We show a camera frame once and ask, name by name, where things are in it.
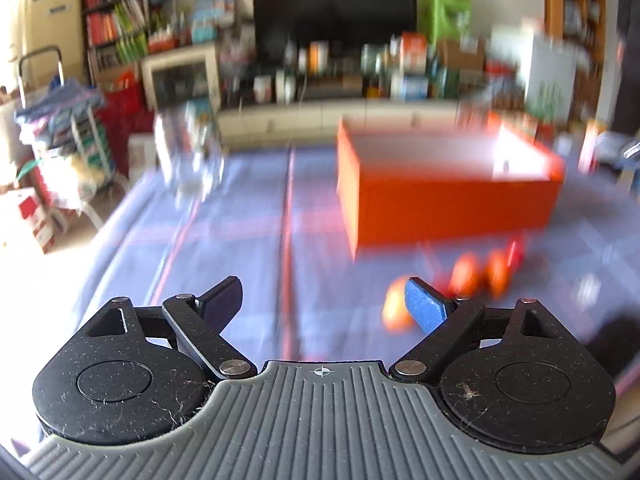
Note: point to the black television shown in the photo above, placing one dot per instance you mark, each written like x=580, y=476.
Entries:
x=332, y=10

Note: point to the small red thing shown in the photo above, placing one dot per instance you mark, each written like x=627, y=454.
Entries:
x=515, y=255

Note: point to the blue and white box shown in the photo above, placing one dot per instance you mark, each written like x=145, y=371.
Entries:
x=410, y=86

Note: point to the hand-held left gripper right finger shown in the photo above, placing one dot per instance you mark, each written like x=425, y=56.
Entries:
x=425, y=305

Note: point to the wooden bookshelf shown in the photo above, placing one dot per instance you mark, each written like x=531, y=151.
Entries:
x=575, y=20

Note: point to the orange tangerine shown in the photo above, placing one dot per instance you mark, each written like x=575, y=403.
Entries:
x=466, y=275
x=497, y=272
x=395, y=310

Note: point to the red and white carton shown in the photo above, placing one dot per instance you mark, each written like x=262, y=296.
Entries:
x=37, y=220

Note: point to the orange and white box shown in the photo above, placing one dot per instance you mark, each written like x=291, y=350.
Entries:
x=414, y=51

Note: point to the clear plastic container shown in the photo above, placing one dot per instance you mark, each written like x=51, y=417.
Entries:
x=192, y=150

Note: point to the orange cardboard box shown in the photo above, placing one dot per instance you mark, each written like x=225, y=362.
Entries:
x=450, y=205

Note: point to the white standing air conditioner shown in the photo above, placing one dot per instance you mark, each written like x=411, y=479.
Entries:
x=52, y=25

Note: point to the white TV stand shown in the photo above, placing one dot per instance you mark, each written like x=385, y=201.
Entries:
x=320, y=115

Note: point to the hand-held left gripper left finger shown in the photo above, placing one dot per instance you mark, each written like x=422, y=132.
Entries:
x=222, y=302

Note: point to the blue checked tablecloth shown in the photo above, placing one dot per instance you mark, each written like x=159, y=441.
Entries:
x=225, y=260

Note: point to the illustrated picture board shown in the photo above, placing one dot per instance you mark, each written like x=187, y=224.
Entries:
x=214, y=15

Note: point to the loaded storage trolley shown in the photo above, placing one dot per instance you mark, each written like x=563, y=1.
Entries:
x=65, y=140

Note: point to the dark bookshelf with books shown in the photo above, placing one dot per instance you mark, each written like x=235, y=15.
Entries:
x=120, y=20

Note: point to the red bag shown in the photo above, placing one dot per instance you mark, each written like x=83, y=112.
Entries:
x=122, y=105

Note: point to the white glass-front cabinet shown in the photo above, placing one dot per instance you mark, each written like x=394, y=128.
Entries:
x=180, y=77

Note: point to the brown cardboard box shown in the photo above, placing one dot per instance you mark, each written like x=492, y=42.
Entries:
x=462, y=55

